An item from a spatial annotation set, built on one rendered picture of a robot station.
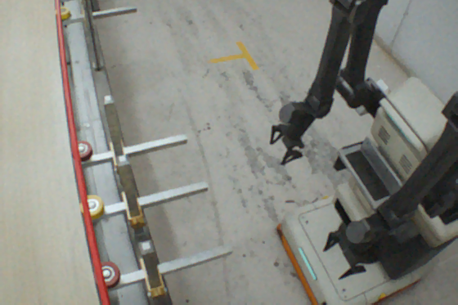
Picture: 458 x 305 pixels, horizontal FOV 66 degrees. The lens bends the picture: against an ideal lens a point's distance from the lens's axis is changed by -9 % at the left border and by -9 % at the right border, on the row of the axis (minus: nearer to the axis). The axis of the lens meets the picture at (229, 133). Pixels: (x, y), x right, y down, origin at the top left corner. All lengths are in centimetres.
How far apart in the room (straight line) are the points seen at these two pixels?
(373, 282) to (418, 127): 109
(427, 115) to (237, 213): 148
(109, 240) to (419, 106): 121
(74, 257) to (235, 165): 150
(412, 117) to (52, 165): 121
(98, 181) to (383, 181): 115
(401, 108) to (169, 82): 217
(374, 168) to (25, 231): 119
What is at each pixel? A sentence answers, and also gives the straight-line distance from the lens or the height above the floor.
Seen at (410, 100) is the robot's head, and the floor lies 136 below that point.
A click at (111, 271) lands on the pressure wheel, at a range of 123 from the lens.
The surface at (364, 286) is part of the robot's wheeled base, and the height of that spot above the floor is 28.
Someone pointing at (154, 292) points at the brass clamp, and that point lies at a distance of 128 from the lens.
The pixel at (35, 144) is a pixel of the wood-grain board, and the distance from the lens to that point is 157.
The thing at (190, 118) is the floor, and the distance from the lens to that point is 277.
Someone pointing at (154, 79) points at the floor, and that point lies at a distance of 307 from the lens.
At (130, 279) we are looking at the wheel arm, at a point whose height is 82.
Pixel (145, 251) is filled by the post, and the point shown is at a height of 111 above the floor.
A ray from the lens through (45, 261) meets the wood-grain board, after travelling 130.
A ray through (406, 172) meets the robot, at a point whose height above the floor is 113.
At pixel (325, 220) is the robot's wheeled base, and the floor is 28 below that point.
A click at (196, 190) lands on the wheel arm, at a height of 85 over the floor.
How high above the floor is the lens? 204
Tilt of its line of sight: 49 degrees down
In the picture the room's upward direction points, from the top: 8 degrees clockwise
